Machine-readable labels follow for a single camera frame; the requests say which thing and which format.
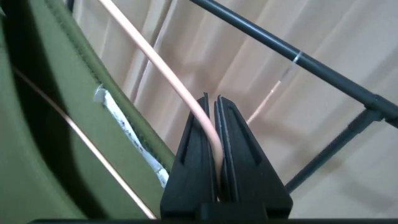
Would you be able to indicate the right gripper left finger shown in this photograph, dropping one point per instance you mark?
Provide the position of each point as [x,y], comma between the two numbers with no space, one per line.
[192,174]

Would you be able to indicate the green printed shirt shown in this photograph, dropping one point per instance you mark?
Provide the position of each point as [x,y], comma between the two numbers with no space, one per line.
[37,140]

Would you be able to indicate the black clothes rack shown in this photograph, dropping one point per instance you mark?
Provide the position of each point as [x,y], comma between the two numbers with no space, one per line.
[311,62]

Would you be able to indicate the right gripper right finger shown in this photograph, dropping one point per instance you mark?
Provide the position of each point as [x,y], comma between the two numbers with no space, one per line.
[248,180]

